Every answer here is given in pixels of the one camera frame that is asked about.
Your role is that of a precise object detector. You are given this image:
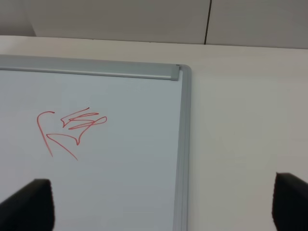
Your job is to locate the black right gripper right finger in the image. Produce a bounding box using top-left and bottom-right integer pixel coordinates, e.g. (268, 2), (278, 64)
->
(272, 173), (308, 231)

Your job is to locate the white whiteboard with aluminium frame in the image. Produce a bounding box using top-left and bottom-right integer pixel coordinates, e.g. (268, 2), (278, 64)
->
(0, 55), (192, 231)

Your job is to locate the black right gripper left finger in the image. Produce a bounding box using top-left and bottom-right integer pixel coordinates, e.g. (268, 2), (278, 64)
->
(0, 179), (55, 231)

